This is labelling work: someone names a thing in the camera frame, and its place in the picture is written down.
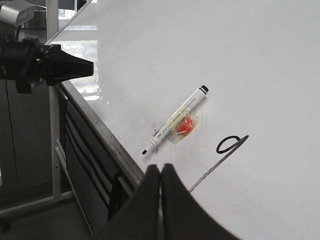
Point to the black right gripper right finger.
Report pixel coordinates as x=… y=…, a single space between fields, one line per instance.
x=183 y=217

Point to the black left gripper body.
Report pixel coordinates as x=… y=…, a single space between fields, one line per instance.
x=25 y=62

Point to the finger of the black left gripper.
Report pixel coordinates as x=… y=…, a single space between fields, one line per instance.
x=60 y=66

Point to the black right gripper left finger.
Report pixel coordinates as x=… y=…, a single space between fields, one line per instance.
x=138 y=218

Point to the white whiteboard marker black tip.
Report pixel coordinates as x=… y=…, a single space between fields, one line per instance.
x=176 y=117

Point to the grey aluminium whiteboard ledge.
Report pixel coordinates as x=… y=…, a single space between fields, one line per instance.
x=110 y=141

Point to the large white whiteboard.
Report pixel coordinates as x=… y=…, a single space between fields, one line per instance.
x=252 y=157

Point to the red round magnet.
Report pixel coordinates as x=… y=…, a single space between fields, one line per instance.
x=185 y=125

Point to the white whiteboard stand frame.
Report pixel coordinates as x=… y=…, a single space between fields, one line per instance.
x=7 y=30

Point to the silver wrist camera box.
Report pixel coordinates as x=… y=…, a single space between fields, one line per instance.
x=16 y=12

